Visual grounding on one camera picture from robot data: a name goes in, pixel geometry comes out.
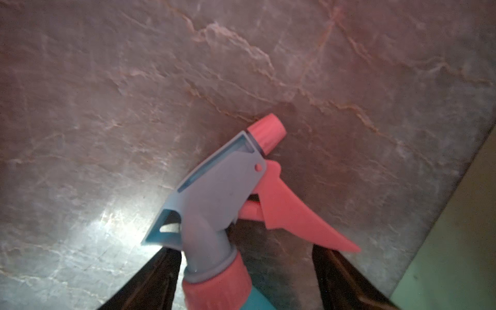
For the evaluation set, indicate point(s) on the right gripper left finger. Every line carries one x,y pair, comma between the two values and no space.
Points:
153,286

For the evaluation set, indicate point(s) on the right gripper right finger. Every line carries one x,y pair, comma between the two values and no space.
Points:
342,286

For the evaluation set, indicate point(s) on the teal pink spray bottle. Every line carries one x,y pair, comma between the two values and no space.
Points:
236,182

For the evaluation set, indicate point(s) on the green mesh file organizer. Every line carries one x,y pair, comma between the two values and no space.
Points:
455,266

